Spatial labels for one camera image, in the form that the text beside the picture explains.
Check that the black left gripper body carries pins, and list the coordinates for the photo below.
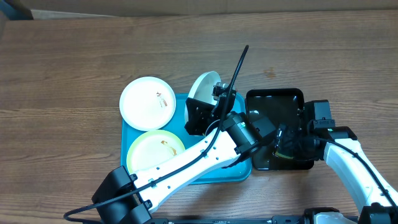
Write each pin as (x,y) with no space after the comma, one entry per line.
(204,120)

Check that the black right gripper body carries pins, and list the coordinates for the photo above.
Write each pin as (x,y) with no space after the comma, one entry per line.
(295,142)

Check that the white plate with sauce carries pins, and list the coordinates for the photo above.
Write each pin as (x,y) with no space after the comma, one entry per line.
(201,91)

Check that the green and yellow sponge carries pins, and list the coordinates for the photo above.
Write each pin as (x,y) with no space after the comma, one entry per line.
(284,155)

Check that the yellow plate with sauce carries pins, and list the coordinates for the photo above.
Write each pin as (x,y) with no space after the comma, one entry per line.
(153,148)

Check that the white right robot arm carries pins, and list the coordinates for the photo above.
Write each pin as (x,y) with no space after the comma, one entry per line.
(375,198)

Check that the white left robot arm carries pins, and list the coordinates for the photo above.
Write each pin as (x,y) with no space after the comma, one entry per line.
(132,198)

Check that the black water tray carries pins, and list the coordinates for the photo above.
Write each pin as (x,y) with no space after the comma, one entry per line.
(281,106)

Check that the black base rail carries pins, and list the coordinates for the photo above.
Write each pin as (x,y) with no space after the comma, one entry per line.
(278,219)

